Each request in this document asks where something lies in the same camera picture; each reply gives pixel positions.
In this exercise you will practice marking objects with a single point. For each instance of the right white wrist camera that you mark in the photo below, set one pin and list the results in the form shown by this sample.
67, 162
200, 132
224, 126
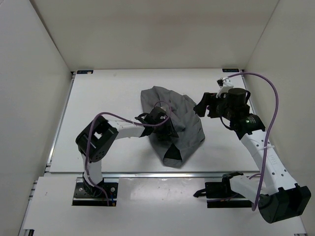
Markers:
225, 85

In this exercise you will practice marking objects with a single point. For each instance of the left blue corner label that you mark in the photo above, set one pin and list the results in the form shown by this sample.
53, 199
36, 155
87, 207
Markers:
84, 71

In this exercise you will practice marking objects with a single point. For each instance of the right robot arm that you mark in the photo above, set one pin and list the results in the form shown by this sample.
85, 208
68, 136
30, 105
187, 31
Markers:
279, 197

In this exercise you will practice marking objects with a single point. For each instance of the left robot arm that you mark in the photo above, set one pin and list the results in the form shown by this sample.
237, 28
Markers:
96, 139

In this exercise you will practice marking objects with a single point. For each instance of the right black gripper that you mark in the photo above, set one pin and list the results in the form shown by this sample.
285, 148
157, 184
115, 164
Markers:
208, 101

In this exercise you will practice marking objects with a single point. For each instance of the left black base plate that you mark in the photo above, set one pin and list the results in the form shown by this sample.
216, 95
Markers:
85, 196

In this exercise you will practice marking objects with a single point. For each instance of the right blue corner label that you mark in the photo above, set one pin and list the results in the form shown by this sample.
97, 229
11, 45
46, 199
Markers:
230, 70

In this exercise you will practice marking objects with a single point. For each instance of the grey pleated skirt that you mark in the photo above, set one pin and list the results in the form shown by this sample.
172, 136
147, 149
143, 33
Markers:
174, 152

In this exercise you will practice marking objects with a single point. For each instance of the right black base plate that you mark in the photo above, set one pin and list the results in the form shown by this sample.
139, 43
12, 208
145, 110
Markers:
220, 195

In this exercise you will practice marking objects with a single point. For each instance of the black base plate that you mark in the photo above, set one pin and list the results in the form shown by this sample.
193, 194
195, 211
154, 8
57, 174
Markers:
85, 196
220, 195

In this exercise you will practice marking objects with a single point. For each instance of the blue corner label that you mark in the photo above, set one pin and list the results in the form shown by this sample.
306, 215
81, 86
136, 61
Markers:
84, 71
230, 70

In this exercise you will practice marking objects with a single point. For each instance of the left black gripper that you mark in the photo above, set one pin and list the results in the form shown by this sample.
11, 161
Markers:
169, 131

